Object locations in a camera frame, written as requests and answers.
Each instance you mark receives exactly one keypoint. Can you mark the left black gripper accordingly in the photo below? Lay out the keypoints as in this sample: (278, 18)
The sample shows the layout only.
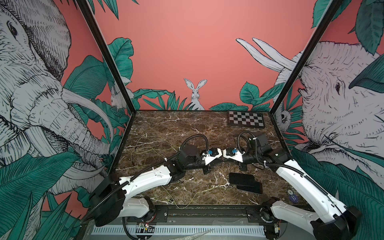
(207, 169)

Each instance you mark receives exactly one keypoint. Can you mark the left black frame post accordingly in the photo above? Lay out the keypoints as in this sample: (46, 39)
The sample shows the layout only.
(88, 15)

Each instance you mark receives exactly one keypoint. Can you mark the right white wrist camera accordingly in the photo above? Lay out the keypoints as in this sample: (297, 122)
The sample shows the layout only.
(233, 154)

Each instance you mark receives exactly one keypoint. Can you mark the black smartphone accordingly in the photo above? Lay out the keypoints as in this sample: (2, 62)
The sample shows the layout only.
(241, 179)
(256, 188)

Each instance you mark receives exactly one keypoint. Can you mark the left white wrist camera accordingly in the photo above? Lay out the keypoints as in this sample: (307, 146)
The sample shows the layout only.
(211, 155)

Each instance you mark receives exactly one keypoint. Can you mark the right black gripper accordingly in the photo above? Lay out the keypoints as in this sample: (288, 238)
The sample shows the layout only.
(241, 167)

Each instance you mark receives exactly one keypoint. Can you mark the right black frame post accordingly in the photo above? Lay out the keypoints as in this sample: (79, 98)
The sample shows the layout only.
(325, 20)

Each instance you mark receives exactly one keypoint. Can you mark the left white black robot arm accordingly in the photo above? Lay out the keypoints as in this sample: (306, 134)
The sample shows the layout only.
(116, 197)

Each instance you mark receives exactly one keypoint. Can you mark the white slotted cable duct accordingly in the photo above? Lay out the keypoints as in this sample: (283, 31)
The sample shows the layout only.
(180, 230)

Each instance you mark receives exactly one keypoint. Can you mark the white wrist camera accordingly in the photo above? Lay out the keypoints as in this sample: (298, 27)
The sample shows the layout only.
(233, 154)
(211, 155)

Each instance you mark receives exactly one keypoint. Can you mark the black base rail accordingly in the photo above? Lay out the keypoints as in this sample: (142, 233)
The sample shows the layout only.
(204, 213)

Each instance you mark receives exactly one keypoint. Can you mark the black frame post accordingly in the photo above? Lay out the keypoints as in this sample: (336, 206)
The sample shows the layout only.
(325, 20)
(88, 15)

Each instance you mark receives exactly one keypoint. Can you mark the black white checkerboard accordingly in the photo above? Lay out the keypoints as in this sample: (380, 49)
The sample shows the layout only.
(246, 119)

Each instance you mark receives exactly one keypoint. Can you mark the green wired earphones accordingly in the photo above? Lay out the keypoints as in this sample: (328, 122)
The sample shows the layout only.
(194, 189)

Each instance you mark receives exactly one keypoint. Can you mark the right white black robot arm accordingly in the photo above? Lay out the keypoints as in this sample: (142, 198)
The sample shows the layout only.
(330, 218)

